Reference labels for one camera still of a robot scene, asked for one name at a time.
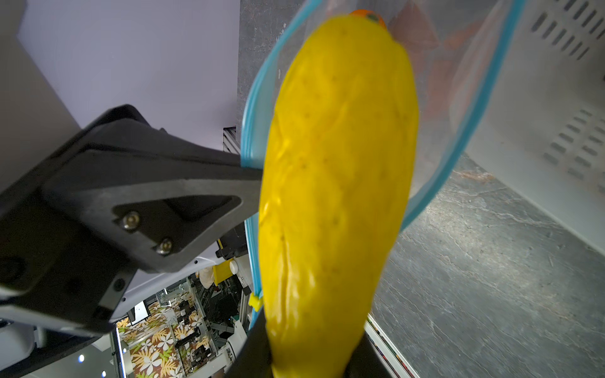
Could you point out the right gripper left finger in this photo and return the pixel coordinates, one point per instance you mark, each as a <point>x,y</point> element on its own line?
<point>118,198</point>

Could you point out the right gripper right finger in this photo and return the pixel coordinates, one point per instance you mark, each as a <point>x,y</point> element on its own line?
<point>259,358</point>

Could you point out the white plastic basket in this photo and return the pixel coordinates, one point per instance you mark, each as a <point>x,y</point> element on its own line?
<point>543,131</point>

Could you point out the clear zip top bag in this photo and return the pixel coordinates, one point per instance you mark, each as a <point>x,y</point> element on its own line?
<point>455,49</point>

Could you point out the orange fruit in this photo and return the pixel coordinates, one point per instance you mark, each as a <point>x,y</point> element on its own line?
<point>370,15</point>

